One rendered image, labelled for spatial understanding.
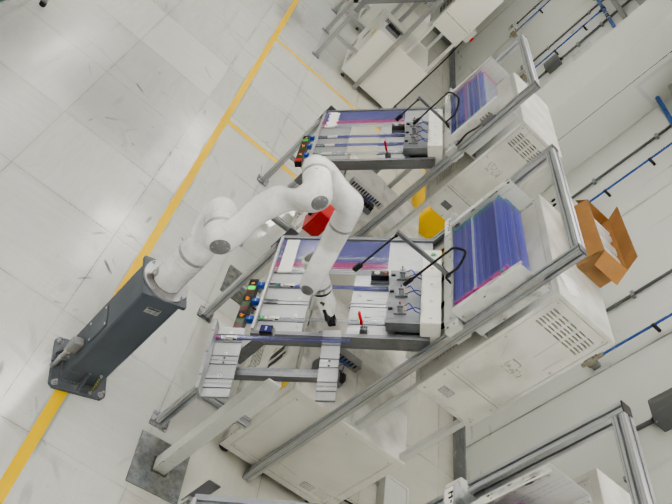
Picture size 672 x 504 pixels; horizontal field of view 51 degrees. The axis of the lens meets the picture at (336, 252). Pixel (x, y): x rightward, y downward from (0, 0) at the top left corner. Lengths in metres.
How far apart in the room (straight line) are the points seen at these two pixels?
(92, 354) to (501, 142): 2.31
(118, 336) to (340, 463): 1.17
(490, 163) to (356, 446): 1.70
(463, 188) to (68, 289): 2.14
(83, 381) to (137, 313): 0.50
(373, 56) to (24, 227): 4.45
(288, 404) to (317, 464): 0.40
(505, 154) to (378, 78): 3.49
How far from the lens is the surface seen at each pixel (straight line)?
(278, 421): 3.19
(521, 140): 3.91
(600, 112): 5.82
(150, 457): 3.23
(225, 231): 2.42
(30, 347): 3.22
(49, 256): 3.54
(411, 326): 2.76
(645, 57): 5.72
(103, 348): 2.98
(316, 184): 2.32
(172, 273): 2.64
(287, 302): 2.98
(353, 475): 3.40
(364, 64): 7.22
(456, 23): 7.06
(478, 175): 3.99
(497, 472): 2.12
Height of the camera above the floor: 2.53
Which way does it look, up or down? 30 degrees down
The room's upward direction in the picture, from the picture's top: 50 degrees clockwise
